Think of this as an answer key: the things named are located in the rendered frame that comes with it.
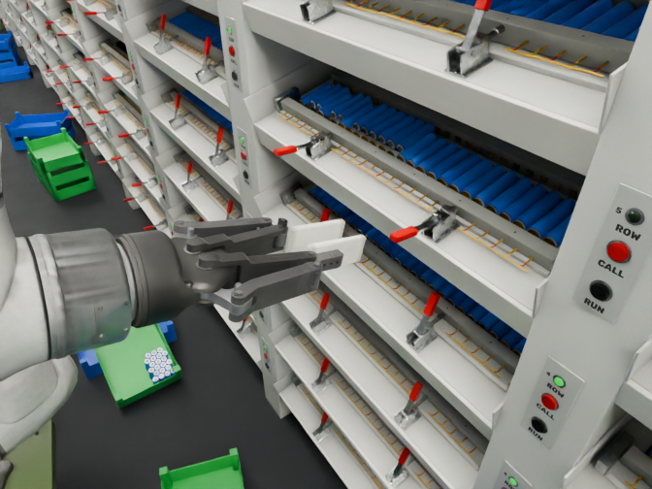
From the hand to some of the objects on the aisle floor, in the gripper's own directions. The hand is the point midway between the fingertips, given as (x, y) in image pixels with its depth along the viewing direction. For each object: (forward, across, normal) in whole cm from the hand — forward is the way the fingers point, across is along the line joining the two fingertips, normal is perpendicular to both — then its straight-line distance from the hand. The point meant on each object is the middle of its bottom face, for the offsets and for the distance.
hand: (326, 244), depth 50 cm
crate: (+8, -28, -100) cm, 104 cm away
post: (+48, -119, -90) cm, 157 cm away
